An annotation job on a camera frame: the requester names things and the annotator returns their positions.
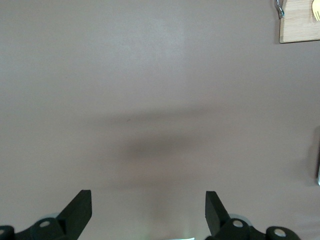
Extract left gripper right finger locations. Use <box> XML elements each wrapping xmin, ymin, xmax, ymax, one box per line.
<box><xmin>205</xmin><ymin>191</ymin><xmax>301</xmax><ymax>240</ymax></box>

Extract wooden cutting board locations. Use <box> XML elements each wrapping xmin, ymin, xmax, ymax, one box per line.
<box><xmin>278</xmin><ymin>0</ymin><xmax>320</xmax><ymax>45</ymax></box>

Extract yellow plastic fork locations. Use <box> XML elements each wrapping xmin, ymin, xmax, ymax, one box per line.
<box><xmin>311</xmin><ymin>0</ymin><xmax>320</xmax><ymax>21</ymax></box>

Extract silver digital kitchen scale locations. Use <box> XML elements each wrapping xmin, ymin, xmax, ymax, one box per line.
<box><xmin>313</xmin><ymin>126</ymin><xmax>320</xmax><ymax>187</ymax></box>

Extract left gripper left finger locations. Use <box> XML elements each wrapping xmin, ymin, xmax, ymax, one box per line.
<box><xmin>0</xmin><ymin>189</ymin><xmax>93</xmax><ymax>240</ymax></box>

